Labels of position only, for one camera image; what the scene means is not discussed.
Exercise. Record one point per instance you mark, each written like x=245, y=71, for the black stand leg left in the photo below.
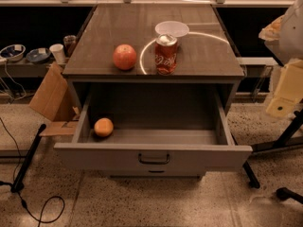
x=18, y=182

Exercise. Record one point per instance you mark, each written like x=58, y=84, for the orange fruit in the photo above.
x=103, y=127

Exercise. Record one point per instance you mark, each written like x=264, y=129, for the black stand leg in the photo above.
x=18, y=182
x=285, y=140

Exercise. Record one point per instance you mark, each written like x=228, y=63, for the white paper cup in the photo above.
x=58, y=52

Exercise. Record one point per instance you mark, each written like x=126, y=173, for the black drawer handle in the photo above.
x=153, y=161

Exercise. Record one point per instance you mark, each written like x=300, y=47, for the black stand leg right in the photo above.
x=285, y=140

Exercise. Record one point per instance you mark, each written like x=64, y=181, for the blue bowl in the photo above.
x=39, y=55

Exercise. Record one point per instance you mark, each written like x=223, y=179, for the red apple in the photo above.
x=124, y=57

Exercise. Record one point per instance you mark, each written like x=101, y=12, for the grey side shelf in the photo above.
x=24, y=69

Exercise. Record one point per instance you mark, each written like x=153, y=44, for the dark glass jar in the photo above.
x=69, y=43

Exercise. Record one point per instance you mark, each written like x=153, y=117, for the open grey top drawer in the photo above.
x=185, y=121

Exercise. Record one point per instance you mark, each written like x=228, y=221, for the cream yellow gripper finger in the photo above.
x=289, y=89

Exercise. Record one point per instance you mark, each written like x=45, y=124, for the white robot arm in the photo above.
x=288, y=50

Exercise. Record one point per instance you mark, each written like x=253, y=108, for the white bowl with contents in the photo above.
x=13, y=53

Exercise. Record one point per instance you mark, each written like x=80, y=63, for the white plastic bowl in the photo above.
x=174, y=28

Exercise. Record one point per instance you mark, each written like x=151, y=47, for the brown cardboard box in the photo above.
x=54, y=102

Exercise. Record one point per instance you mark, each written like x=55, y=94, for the red cola can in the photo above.
x=165, y=54

